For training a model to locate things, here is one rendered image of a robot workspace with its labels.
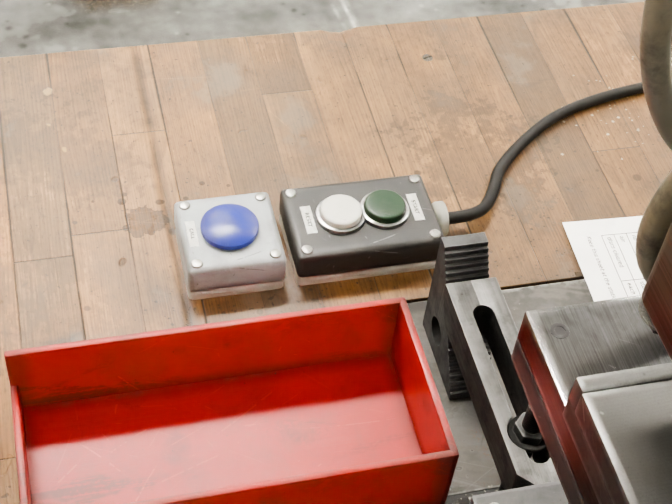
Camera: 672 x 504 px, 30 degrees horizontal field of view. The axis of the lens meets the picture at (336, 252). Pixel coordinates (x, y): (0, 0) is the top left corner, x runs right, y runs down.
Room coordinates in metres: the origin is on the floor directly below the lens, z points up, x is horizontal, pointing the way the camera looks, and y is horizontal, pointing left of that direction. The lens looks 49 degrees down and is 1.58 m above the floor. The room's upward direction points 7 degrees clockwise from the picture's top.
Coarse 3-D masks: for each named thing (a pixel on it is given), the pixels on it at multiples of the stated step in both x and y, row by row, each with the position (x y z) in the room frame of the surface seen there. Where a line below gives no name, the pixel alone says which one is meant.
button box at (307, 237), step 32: (608, 96) 0.79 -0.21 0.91; (544, 128) 0.74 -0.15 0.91; (512, 160) 0.70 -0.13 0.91; (288, 192) 0.62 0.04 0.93; (320, 192) 0.62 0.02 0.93; (352, 192) 0.63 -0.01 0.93; (416, 192) 0.63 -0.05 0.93; (288, 224) 0.59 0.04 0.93; (320, 224) 0.59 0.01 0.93; (384, 224) 0.60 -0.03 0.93; (416, 224) 0.60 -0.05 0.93; (448, 224) 0.62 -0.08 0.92; (320, 256) 0.56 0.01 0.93; (352, 256) 0.57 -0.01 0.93; (384, 256) 0.58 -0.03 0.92; (416, 256) 0.58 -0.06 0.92
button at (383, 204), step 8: (376, 192) 0.62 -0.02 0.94; (384, 192) 0.62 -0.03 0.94; (392, 192) 0.62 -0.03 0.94; (368, 200) 0.61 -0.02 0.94; (376, 200) 0.61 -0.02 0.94; (384, 200) 0.61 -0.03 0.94; (392, 200) 0.61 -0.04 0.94; (400, 200) 0.62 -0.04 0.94; (368, 208) 0.60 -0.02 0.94; (376, 208) 0.61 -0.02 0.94; (384, 208) 0.61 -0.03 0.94; (392, 208) 0.61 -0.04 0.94; (400, 208) 0.61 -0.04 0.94; (368, 216) 0.60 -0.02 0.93; (376, 216) 0.60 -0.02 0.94; (384, 216) 0.60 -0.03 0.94; (392, 216) 0.60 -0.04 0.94; (400, 216) 0.60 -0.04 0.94
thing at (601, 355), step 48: (528, 336) 0.35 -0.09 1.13; (576, 336) 0.35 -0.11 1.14; (624, 336) 0.35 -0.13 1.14; (528, 384) 0.34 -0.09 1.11; (576, 384) 0.29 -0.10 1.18; (624, 384) 0.30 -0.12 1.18; (576, 432) 0.28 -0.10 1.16; (624, 432) 0.27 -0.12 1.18; (576, 480) 0.29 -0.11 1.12; (624, 480) 0.25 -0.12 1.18
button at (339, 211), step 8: (328, 200) 0.61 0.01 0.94; (336, 200) 0.61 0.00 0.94; (344, 200) 0.61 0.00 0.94; (352, 200) 0.61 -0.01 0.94; (328, 208) 0.60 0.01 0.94; (336, 208) 0.60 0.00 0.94; (344, 208) 0.60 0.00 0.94; (352, 208) 0.60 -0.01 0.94; (360, 208) 0.60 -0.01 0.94; (320, 216) 0.60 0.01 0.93; (328, 216) 0.59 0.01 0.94; (336, 216) 0.59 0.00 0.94; (344, 216) 0.59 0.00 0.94; (352, 216) 0.59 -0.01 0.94; (360, 216) 0.60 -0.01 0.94; (328, 224) 0.59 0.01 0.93; (336, 224) 0.59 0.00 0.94; (344, 224) 0.59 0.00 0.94; (352, 224) 0.59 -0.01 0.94
